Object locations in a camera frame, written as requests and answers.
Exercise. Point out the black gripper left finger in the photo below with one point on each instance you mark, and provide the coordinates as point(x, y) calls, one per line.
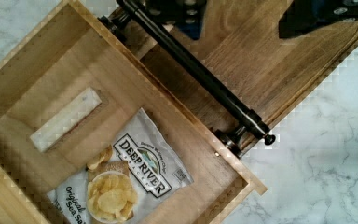
point(185, 15)

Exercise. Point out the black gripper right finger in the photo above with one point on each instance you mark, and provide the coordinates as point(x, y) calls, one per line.
point(305, 16)

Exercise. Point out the light wooden drawer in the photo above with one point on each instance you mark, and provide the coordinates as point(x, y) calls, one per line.
point(66, 91)

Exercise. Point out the dark wooden cutting board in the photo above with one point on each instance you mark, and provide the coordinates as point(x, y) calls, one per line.
point(239, 43)

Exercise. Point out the Deep River chips bag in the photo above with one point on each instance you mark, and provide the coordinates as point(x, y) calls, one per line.
point(127, 181)

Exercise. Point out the black drawer handle bar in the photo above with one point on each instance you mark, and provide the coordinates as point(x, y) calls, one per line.
point(249, 121)

